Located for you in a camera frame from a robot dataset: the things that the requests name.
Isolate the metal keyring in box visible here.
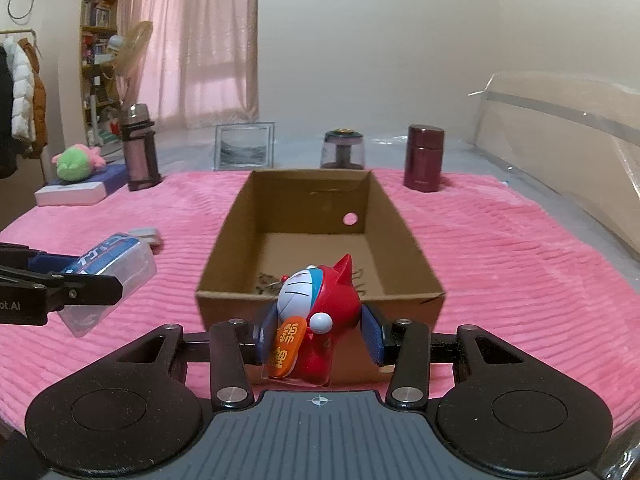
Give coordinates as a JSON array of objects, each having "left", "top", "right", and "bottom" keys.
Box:
[{"left": 255, "top": 272, "right": 285, "bottom": 296}]

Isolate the maroon insulated food jar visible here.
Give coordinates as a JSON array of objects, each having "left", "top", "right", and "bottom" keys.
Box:
[{"left": 404, "top": 125, "right": 445, "bottom": 193}]

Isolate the white puffer jacket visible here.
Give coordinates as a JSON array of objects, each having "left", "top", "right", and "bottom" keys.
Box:
[{"left": 2, "top": 37, "right": 36, "bottom": 144}]

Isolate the wooden bookshelf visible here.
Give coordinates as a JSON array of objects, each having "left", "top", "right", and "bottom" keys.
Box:
[{"left": 80, "top": 0, "right": 122, "bottom": 146}]

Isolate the clear plastic card box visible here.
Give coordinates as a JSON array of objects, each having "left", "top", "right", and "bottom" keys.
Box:
[{"left": 60, "top": 233, "right": 156, "bottom": 337}]

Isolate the pink window curtain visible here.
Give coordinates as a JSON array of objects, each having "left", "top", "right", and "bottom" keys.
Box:
[{"left": 117, "top": 0, "right": 259, "bottom": 128}]

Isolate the green pink plush toy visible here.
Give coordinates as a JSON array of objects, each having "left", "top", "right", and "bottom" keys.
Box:
[{"left": 52, "top": 144, "right": 106, "bottom": 183}]

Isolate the plastic wrapped headboard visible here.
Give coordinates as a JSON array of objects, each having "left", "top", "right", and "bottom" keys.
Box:
[{"left": 474, "top": 72, "right": 639, "bottom": 250}]

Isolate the pink ribbed blanket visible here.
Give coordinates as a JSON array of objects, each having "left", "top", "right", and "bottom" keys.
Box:
[{"left": 1, "top": 169, "right": 639, "bottom": 431}]

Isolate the red Doraemon figurine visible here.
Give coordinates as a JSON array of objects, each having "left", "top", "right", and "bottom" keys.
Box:
[{"left": 262, "top": 254, "right": 361, "bottom": 387}]

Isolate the grey white small container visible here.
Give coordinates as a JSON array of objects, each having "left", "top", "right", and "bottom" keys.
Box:
[{"left": 128, "top": 228, "right": 163, "bottom": 248}]

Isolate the brown cardboard box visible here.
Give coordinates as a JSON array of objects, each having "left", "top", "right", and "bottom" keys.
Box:
[{"left": 194, "top": 167, "right": 447, "bottom": 386}]

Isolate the brown hanging coat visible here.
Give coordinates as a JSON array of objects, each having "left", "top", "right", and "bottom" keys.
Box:
[{"left": 18, "top": 38, "right": 48, "bottom": 159}]

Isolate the standing electric fan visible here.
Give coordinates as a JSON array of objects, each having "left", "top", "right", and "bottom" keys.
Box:
[{"left": 102, "top": 21, "right": 153, "bottom": 105}]

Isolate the glass jar green lid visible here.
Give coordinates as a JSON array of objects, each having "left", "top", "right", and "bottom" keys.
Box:
[{"left": 320, "top": 128, "right": 366, "bottom": 170}]

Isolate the white blue flat box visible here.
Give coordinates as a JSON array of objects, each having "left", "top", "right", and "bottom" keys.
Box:
[{"left": 35, "top": 162, "right": 127, "bottom": 207}]

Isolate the framed landscape picture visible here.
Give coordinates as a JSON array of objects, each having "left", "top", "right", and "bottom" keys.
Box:
[{"left": 214, "top": 122, "right": 276, "bottom": 170}]

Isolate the steel thermos with handle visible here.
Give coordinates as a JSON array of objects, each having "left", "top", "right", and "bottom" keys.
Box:
[{"left": 120, "top": 103, "right": 162, "bottom": 192}]

